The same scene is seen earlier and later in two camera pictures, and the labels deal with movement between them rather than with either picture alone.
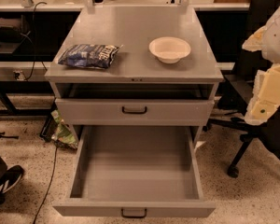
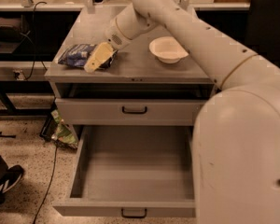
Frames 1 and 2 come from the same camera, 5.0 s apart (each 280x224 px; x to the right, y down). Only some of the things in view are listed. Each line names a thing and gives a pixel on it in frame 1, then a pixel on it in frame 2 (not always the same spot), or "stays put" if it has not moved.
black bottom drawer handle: (133, 217) stays put
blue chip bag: (89, 55) stays put
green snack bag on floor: (63, 132) stays put
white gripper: (277, 37) → (114, 37)
